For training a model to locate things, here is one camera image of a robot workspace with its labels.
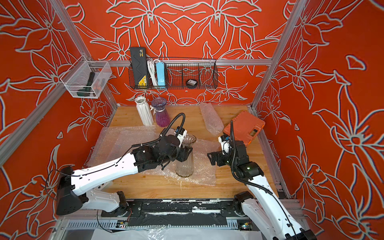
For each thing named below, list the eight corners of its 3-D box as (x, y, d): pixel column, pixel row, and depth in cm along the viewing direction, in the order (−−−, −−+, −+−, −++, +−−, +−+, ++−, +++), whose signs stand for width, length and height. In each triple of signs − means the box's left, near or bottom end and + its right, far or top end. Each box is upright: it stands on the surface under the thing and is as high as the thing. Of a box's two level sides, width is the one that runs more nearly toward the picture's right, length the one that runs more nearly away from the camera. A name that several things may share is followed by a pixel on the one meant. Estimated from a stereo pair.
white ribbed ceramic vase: (142, 126, 108) (133, 104, 91) (144, 117, 113) (136, 96, 97) (152, 125, 108) (145, 104, 91) (154, 117, 113) (148, 96, 97)
